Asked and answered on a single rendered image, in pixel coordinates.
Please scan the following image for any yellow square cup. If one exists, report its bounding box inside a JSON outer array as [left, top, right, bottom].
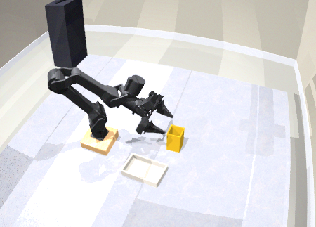
[[166, 125, 185, 153]]

